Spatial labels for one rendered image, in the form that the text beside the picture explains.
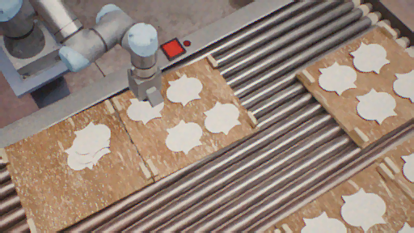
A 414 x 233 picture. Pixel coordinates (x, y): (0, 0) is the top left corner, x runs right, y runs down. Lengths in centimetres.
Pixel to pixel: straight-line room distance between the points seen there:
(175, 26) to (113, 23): 175
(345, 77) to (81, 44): 97
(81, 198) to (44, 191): 12
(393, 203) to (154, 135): 79
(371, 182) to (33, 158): 111
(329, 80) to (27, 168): 111
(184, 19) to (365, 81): 156
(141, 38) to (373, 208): 89
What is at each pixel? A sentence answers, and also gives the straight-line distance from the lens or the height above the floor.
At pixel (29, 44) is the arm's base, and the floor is 101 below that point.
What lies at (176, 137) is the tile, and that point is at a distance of 127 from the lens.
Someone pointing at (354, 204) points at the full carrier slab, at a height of 95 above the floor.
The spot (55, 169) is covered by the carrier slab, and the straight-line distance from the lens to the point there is 128.
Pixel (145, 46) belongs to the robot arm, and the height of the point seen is 133.
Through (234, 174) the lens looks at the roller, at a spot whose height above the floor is 92.
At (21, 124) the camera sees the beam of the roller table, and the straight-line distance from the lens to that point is 140.
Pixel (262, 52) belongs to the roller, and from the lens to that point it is 154.
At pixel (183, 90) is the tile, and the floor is 94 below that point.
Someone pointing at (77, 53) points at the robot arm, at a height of 132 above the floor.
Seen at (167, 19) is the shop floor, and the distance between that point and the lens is 280.
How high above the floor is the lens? 211
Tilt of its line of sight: 67 degrees down
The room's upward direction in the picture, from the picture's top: 2 degrees counter-clockwise
